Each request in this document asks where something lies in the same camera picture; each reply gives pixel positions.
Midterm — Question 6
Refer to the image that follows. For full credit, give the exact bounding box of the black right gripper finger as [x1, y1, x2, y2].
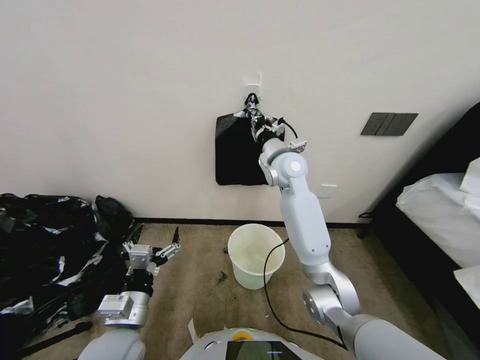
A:
[245, 101, 261, 131]
[251, 103, 275, 129]

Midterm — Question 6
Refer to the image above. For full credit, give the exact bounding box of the black trash bag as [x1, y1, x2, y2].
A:
[215, 92, 280, 187]

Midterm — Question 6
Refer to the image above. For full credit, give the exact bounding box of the pile of black trash bags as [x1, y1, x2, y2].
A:
[0, 192, 144, 340]

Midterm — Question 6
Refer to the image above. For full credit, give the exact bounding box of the white plastic trash bin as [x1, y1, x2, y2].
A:
[227, 223, 287, 291]

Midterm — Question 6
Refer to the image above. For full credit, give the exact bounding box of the black rod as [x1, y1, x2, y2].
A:
[16, 320, 94, 358]

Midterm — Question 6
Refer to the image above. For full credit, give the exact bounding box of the white robot front shell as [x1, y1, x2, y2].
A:
[182, 327, 298, 360]

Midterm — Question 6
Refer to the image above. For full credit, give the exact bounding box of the white bedding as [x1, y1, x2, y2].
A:
[395, 156, 480, 302]

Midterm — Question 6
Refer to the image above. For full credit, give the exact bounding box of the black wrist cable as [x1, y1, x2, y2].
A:
[278, 116, 300, 143]

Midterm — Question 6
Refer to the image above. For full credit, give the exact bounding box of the white wall hook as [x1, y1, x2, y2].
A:
[242, 72, 263, 91]

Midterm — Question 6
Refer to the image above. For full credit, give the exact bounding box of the white wall outlet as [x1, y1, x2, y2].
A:
[317, 182, 338, 199]

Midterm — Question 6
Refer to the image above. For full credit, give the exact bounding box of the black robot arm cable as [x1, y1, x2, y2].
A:
[262, 236, 347, 349]

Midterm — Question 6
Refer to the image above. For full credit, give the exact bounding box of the dark wall switch panel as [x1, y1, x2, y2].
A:
[360, 112, 419, 137]

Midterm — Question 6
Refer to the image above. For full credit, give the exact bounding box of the black bed frame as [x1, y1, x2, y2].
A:
[357, 100, 480, 360]

